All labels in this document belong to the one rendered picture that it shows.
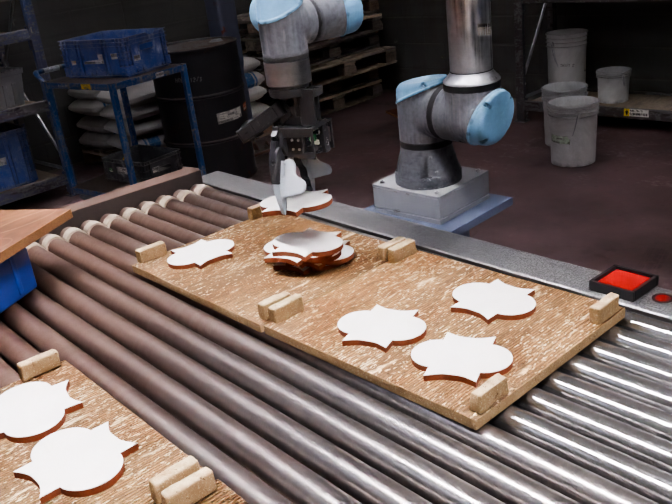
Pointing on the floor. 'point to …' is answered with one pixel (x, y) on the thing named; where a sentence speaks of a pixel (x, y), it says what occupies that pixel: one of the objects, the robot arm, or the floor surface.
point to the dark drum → (207, 105)
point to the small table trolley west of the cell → (116, 121)
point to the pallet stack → (334, 61)
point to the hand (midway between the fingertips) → (295, 199)
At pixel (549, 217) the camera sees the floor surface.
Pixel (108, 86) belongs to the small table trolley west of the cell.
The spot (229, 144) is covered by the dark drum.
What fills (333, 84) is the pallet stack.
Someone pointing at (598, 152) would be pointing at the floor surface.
